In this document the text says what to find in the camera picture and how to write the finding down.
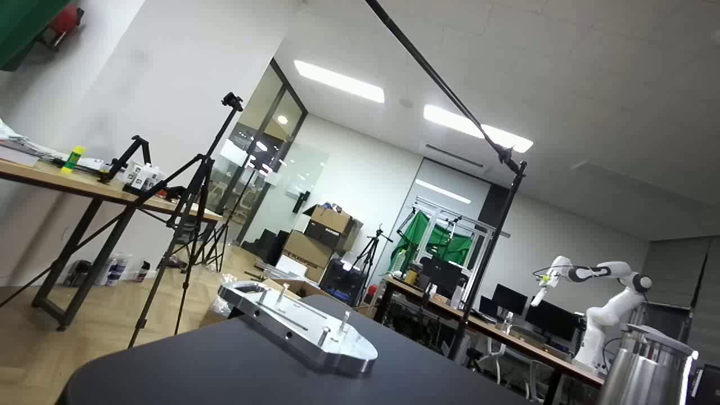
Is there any cardboard box with dark print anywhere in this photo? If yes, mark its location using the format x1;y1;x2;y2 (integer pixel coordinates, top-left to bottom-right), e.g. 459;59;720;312
302;203;363;240

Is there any machined aluminium plate with pins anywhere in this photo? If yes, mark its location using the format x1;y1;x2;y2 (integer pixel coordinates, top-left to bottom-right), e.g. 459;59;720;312
215;278;380;377

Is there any stack of papers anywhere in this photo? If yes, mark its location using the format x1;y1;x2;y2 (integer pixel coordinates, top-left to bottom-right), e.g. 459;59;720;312
0;118;66;168

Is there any black upright stand pole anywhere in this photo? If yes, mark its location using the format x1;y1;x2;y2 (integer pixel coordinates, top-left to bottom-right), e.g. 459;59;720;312
444;168;529;361

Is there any black background tripod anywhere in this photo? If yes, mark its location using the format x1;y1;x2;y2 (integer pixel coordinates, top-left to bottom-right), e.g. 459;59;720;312
350;226;394;296

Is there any red wall mounted object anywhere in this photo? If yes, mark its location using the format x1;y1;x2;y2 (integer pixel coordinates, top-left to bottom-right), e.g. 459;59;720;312
46;5;88;50

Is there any black diagonal boom pole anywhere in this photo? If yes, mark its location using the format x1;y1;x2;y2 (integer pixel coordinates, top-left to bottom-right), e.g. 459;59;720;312
363;0;529;179

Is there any long ceiling light panel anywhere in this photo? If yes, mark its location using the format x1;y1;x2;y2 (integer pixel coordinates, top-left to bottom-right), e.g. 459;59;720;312
293;59;386;105
420;100;536;156

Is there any wooden table with black legs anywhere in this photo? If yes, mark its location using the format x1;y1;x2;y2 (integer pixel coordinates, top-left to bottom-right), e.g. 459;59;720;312
0;157;225;332

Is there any green hanging cloth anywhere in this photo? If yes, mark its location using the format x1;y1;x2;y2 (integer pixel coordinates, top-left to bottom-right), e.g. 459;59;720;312
425;222;476;270
386;208;433;274

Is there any wide black computer monitor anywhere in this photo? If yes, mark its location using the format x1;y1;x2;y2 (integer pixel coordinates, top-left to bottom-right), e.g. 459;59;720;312
523;296;585;343

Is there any large plain cardboard box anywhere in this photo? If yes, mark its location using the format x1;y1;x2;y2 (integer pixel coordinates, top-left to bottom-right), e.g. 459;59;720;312
278;230;336;283

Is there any small green yellow bottle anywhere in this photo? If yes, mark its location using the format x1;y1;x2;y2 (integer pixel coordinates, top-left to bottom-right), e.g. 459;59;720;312
60;144;88;175

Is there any narrow ceiling light strip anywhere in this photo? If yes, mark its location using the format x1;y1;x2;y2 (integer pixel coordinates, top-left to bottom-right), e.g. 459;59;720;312
414;177;475;206

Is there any small black tabletop tripod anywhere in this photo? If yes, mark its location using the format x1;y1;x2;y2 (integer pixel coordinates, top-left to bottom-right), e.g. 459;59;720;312
98;133;152;186

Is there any long wooden office desk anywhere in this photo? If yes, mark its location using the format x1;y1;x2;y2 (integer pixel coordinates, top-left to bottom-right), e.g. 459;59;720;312
380;274;606;391

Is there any stainless steel flask body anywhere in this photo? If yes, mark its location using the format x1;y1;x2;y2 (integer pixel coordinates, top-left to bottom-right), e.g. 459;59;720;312
595;343;701;405

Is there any grey office chair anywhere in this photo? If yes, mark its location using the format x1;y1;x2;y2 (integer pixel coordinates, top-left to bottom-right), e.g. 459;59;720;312
476;336;545;401

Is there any tall black camera tripod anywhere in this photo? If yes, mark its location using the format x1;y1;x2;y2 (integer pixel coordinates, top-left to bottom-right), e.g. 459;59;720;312
0;89;248;351

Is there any green wall board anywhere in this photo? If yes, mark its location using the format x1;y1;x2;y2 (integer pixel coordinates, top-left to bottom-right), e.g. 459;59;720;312
0;0;74;73

